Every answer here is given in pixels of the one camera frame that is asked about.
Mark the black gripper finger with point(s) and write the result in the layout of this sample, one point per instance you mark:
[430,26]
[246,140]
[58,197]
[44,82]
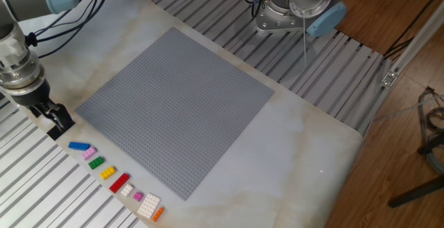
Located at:
[64,117]
[43,111]

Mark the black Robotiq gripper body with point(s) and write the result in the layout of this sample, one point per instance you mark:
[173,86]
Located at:
[33,98]

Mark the blue Lego brick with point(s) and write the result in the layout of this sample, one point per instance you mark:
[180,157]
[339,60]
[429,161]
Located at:
[79,146]

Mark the light pink Lego brick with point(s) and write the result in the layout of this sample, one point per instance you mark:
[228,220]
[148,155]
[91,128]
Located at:
[89,153]

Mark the green Lego brick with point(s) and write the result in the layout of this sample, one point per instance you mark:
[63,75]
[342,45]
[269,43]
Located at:
[96,163]

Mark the yellow Lego brick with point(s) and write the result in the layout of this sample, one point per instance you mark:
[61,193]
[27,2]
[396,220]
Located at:
[108,173]

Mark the red Lego brick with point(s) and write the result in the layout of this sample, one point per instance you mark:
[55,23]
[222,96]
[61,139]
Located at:
[119,183]

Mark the small white Lego brick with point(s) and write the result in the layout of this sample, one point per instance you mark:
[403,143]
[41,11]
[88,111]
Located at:
[127,190]

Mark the small magenta Lego brick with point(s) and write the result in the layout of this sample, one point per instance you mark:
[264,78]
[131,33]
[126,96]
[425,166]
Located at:
[138,196]

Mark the grey Lego baseplate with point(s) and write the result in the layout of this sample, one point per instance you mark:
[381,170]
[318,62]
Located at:
[180,117]

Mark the large white Lego plate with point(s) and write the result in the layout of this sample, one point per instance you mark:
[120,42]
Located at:
[149,205]

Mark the orange Lego brick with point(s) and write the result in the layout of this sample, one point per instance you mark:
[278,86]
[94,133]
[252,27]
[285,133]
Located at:
[157,214]

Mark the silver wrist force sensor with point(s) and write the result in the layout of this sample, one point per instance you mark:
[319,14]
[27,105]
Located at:
[21,75]

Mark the glossy marble pattern mat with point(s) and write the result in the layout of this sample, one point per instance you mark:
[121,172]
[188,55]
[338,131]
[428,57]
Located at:
[277,172]

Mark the black stand leg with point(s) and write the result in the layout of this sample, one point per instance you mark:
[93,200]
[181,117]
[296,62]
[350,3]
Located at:
[416,191]

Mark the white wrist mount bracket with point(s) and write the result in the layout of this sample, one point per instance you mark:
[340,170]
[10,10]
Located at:
[10,48]

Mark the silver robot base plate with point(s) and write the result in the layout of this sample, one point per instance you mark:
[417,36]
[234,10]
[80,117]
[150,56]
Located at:
[274,21]

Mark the aluminium frame bar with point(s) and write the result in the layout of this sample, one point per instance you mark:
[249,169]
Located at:
[416,41]

